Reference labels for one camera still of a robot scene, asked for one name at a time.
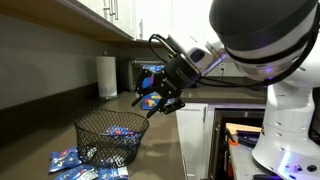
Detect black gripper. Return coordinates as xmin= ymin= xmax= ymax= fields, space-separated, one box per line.
xmin=131 ymin=54 xmax=201 ymax=118

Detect black wire mesh basket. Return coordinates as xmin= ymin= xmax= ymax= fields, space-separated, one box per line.
xmin=72 ymin=109 xmax=149 ymax=168

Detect blue snack pack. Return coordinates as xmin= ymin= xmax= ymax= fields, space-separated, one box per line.
xmin=98 ymin=167 xmax=129 ymax=180
xmin=54 ymin=165 xmax=98 ymax=180
xmin=49 ymin=147 xmax=81 ymax=173
xmin=103 ymin=125 xmax=141 ymax=145

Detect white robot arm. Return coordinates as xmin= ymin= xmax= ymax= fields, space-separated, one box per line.
xmin=136 ymin=0 xmax=320 ymax=180

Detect blue cereal box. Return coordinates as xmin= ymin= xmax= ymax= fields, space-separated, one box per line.
xmin=141 ymin=65 xmax=173 ymax=110

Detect silver toaster oven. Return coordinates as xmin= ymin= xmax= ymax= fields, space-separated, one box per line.
xmin=128 ymin=60 xmax=164 ymax=92

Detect white lower cabinets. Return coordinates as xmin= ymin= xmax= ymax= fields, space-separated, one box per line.
xmin=176 ymin=103 xmax=207 ymax=180

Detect white cabinets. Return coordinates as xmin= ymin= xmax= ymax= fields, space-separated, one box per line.
xmin=176 ymin=103 xmax=207 ymax=180
xmin=57 ymin=0 xmax=216 ymax=41

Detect white paper towel roll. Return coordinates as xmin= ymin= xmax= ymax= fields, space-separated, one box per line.
xmin=96 ymin=56 xmax=117 ymax=98

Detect white upper cabinets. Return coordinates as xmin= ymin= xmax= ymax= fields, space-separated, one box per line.
xmin=57 ymin=0 xmax=216 ymax=41

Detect white wall outlet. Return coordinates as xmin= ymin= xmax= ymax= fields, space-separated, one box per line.
xmin=219 ymin=63 xmax=225 ymax=74

